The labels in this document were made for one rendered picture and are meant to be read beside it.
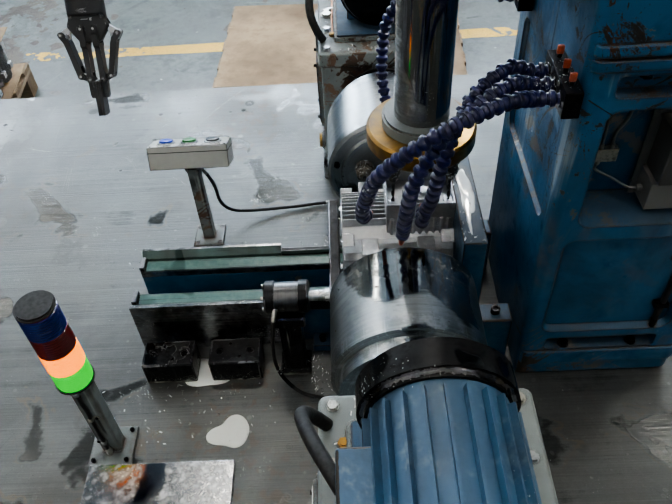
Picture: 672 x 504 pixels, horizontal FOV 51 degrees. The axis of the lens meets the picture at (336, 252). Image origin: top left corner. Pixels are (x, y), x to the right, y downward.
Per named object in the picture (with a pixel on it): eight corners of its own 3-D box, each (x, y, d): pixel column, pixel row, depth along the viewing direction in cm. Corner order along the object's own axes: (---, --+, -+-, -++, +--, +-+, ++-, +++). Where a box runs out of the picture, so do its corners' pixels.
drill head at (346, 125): (429, 123, 175) (435, 31, 157) (448, 226, 150) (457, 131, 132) (329, 128, 175) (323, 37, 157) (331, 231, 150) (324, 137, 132)
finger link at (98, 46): (94, 23, 142) (101, 23, 142) (105, 79, 147) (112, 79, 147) (87, 25, 139) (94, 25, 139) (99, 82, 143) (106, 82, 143)
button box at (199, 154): (234, 158, 155) (231, 134, 153) (229, 167, 148) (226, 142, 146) (157, 162, 155) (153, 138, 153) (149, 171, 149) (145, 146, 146)
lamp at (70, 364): (89, 345, 112) (80, 328, 109) (80, 377, 108) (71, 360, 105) (52, 347, 112) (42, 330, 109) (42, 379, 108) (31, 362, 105)
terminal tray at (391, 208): (445, 193, 133) (448, 164, 128) (453, 233, 126) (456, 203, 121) (382, 196, 134) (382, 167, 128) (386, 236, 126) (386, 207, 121)
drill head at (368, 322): (461, 300, 136) (474, 205, 117) (499, 507, 107) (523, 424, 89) (332, 306, 136) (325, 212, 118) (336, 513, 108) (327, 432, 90)
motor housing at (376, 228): (438, 234, 147) (444, 164, 134) (450, 305, 134) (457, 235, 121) (343, 239, 148) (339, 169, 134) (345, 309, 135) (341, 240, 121)
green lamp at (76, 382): (97, 362, 116) (89, 345, 112) (89, 393, 111) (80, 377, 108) (61, 363, 116) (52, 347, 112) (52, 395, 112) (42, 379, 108)
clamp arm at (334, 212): (345, 308, 125) (341, 210, 142) (344, 297, 123) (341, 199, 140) (325, 308, 125) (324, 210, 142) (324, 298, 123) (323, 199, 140)
